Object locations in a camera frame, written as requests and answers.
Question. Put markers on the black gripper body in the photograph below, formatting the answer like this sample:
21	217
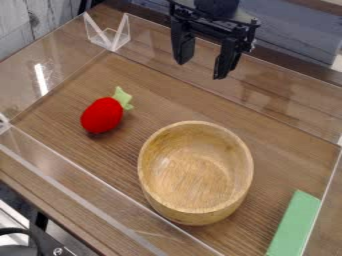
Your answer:
218	18

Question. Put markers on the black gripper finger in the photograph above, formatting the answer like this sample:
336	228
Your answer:
182	41
228	58

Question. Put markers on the red plush strawberry toy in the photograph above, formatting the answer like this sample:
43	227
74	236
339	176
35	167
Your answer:
103	115

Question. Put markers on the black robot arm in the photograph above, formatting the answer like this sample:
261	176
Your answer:
217	19

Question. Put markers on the wooden bowl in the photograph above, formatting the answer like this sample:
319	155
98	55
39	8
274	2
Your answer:
196	170

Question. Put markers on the green tape strip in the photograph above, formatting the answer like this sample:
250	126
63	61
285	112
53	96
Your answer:
296	225

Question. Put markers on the clear acrylic corner bracket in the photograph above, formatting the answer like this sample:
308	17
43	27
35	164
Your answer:
111	39

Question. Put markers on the clear acrylic enclosure wall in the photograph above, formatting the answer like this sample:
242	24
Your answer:
79	175

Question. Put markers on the black metal table bracket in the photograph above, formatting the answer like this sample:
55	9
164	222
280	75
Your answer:
50	245

